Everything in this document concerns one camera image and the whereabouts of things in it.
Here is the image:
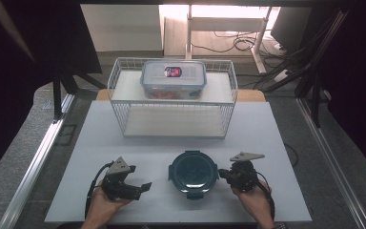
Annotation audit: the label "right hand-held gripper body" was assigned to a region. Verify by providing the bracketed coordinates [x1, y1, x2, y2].
[228, 152, 266, 193]

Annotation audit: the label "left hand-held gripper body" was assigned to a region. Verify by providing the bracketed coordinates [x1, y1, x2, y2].
[101, 156, 142, 201]

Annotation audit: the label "round container with teal lid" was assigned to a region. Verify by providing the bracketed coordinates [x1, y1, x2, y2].
[168, 150, 220, 200]

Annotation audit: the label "white wire rack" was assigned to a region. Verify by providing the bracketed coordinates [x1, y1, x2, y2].
[107, 56, 238, 139]

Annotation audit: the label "clear rectangular lidded container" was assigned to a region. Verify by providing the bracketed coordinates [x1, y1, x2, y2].
[140, 60, 208, 100]

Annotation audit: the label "person's left hand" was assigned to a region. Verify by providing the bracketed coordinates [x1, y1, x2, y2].
[87, 180, 132, 223]

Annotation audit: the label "person's right hand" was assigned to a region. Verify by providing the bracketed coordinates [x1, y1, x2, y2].
[232, 180, 273, 222]

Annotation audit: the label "black metal stand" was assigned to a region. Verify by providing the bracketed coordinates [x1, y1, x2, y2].
[253, 9, 351, 129]
[51, 62, 108, 124]

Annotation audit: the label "white cabinet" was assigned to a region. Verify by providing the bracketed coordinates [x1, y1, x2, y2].
[80, 4, 165, 53]

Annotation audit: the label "dark monitor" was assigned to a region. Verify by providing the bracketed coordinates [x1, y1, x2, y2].
[270, 6, 313, 53]

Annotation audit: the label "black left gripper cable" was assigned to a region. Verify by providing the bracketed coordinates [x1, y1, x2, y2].
[84, 161, 114, 219]

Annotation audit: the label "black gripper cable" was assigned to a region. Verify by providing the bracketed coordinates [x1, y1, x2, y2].
[84, 161, 114, 219]
[255, 171, 276, 221]

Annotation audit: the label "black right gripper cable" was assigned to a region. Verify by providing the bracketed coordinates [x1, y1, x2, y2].
[255, 171, 276, 221]

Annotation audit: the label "thin black cable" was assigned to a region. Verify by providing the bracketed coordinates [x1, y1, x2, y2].
[283, 142, 299, 169]

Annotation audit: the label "aluminium rail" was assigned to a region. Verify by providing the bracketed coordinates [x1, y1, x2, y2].
[0, 93, 76, 229]
[295, 97, 366, 229]

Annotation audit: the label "black floor cables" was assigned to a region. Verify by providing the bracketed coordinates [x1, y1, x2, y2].
[191, 30, 288, 54]

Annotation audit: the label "white desk frame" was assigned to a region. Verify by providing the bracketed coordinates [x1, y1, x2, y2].
[185, 4, 273, 74]

